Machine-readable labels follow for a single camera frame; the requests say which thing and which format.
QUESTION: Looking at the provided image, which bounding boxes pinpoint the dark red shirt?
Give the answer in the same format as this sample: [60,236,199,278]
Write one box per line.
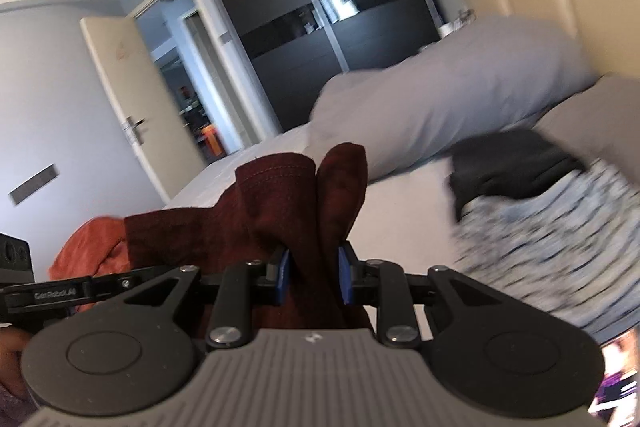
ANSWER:
[124,143,373,343]

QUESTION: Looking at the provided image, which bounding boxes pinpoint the grey wall vent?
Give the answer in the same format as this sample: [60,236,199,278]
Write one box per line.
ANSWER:
[8,164,58,208]

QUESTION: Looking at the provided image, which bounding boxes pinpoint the smartphone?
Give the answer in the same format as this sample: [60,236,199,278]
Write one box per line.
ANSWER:
[587,327,640,425]

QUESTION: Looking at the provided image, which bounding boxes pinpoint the grey striped folded clothes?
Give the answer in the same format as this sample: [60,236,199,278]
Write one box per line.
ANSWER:
[452,157,640,343]

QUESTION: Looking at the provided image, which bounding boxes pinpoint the metal door handle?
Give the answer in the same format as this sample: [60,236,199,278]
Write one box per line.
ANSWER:
[121,117,148,145]

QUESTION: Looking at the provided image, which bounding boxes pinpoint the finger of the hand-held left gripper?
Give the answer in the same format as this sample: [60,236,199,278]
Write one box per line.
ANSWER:
[90,266,176,305]

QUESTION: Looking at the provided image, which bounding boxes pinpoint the orange-red garment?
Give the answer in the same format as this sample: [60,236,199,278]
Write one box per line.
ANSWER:
[48,217,132,280]

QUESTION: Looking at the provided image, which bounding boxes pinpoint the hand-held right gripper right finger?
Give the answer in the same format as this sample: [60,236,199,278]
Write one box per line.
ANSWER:
[337,242,501,350]

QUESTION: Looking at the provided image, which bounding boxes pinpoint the person's left hand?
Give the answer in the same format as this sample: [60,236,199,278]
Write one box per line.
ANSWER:
[0,326,32,400]

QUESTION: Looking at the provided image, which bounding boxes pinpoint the black sliding wardrobe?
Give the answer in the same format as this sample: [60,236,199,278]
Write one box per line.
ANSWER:
[197,0,443,135]

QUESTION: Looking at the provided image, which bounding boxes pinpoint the cream door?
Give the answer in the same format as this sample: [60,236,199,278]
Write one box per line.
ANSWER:
[80,14,211,202]

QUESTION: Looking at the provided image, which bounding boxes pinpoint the orange hallway object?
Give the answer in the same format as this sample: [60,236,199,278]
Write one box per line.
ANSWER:
[199,123,227,158]

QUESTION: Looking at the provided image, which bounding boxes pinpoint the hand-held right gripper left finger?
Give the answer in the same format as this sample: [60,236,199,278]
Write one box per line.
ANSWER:
[122,248,293,349]

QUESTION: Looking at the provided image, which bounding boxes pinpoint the grey pillow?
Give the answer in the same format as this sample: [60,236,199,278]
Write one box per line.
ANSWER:
[305,14,601,180]

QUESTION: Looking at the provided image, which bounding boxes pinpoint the black garment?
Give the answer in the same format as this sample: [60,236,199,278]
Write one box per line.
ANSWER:
[448,129,588,223]

